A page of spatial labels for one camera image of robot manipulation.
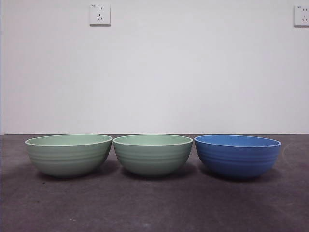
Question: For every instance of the green ribbed bowl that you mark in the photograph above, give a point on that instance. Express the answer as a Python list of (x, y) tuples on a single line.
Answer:
[(68, 157), (152, 157)]

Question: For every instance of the blue ribbed bowl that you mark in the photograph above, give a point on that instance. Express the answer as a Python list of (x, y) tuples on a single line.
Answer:
[(237, 159)]

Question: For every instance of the white wall socket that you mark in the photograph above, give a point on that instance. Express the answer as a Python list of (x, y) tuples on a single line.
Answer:
[(100, 14), (301, 15)]

